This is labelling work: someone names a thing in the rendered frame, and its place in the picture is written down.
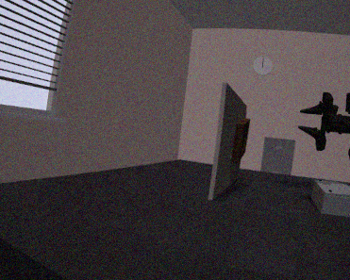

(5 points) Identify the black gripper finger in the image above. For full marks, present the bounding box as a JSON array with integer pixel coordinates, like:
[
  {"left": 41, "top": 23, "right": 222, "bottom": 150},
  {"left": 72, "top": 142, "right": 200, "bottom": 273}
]
[
  {"left": 300, "top": 101, "right": 323, "bottom": 115},
  {"left": 298, "top": 125, "right": 319, "bottom": 141}
]

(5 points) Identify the grey wall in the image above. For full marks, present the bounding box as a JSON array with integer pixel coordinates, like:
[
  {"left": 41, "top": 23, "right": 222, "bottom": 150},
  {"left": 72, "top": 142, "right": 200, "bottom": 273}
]
[{"left": 208, "top": 82, "right": 246, "bottom": 201}]

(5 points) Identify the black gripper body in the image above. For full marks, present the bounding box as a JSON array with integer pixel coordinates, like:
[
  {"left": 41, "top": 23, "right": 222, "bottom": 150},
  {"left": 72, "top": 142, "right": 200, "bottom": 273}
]
[{"left": 316, "top": 92, "right": 347, "bottom": 151}]

